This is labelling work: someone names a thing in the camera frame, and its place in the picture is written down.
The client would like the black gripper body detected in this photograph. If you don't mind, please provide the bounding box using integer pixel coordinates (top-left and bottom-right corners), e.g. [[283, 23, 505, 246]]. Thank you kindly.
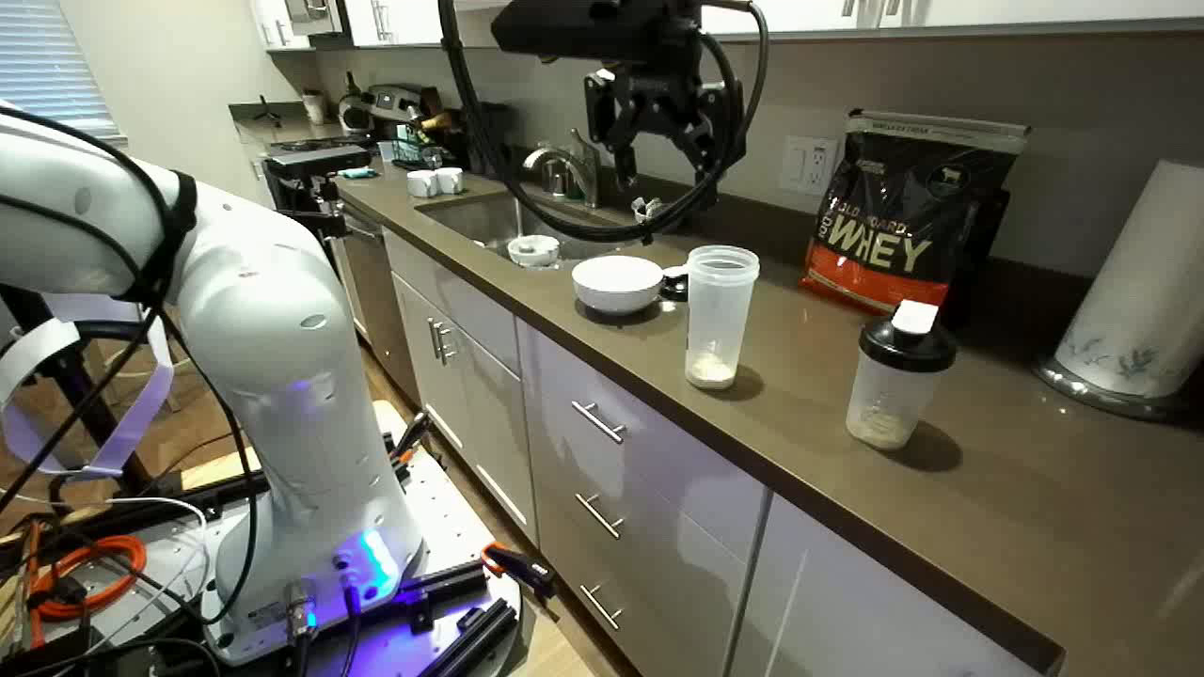
[[585, 64, 744, 183]]

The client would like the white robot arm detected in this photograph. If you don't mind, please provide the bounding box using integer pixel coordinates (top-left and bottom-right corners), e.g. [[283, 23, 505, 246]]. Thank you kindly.
[[0, 104, 426, 665]]

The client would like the open translucent shaker bottle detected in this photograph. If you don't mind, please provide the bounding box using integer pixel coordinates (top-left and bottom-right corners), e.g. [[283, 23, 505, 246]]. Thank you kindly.
[[685, 246, 762, 392]]

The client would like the translucent shaker bottle black lid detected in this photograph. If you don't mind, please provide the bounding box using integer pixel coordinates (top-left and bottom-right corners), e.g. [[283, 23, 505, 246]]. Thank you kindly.
[[846, 300, 955, 451]]

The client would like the chrome faucet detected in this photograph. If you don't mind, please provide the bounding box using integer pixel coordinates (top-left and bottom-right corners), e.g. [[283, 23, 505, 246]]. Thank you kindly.
[[525, 146, 594, 204]]

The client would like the white bowl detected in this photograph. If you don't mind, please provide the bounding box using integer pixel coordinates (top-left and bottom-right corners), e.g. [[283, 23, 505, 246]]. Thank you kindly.
[[572, 257, 661, 316]]

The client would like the small white container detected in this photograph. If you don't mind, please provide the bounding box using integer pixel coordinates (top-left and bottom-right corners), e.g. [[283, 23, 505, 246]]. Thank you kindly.
[[508, 232, 562, 272]]

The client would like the steel kitchen sink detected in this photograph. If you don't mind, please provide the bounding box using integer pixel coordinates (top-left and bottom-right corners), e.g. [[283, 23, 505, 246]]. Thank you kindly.
[[426, 197, 606, 259]]

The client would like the black whey protein bag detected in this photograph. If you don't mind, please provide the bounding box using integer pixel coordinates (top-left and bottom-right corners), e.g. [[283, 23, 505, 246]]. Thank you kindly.
[[802, 111, 1030, 309]]

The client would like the white cups pair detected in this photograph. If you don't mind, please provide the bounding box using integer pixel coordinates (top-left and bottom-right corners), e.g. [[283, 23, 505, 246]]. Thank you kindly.
[[407, 165, 467, 200]]

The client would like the black coffee machine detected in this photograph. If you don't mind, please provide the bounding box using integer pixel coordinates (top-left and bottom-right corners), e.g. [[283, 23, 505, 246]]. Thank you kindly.
[[337, 82, 454, 170]]

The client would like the white paper towel roll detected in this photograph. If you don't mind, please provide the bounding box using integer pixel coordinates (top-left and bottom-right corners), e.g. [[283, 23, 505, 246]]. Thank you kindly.
[[1039, 161, 1204, 418]]

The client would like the white wall outlet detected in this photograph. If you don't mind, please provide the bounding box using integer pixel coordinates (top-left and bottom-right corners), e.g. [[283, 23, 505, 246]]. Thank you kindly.
[[779, 136, 838, 197]]

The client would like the drawer handle top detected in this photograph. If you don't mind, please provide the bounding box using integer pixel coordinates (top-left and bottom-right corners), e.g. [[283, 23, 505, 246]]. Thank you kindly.
[[572, 400, 629, 445]]

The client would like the drawer handle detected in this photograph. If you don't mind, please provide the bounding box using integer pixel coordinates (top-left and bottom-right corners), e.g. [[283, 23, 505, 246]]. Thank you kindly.
[[572, 492, 624, 542], [575, 585, 624, 634], [572, 400, 629, 445]]

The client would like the drawer handle middle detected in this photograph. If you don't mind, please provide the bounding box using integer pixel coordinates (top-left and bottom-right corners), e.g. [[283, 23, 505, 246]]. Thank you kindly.
[[572, 492, 624, 542]]

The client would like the drawer handle bottom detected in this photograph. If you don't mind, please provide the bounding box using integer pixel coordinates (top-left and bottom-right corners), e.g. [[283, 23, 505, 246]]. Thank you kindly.
[[575, 585, 624, 634]]

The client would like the orange cable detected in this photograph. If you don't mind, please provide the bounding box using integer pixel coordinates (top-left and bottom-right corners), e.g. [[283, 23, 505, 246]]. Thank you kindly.
[[28, 532, 152, 626]]

